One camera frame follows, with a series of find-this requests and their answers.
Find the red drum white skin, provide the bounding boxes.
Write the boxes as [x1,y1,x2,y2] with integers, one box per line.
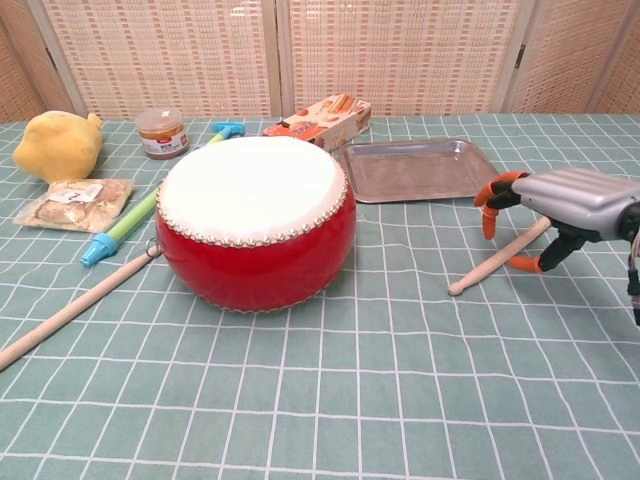
[153,135,358,314]

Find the yellow plush toy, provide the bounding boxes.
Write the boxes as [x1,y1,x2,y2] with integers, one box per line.
[12,110,105,184]

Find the green blue water squirter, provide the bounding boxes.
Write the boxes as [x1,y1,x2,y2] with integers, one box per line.
[80,119,245,269]

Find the green checked tablecloth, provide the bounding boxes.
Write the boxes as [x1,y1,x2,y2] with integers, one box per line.
[0,113,640,480]

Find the short wooden drumstick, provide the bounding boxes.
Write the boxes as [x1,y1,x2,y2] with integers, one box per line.
[447,218,552,297]

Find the clear jar brown contents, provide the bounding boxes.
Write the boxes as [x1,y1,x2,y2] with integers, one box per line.
[134,108,190,161]

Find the bamboo folding screen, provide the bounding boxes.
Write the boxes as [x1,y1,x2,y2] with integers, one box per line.
[0,0,640,124]

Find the clear snack packet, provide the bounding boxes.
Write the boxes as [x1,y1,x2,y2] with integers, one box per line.
[12,178,136,234]

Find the long wooden drumstick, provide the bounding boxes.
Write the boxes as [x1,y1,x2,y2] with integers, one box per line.
[0,244,164,372]

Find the orange biscuit box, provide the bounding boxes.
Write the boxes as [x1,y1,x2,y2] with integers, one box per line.
[262,93,373,154]

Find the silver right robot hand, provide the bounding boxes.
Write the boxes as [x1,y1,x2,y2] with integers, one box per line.
[473,167,640,275]

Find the stainless steel tray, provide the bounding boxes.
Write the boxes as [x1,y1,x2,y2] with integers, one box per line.
[339,138,503,205]

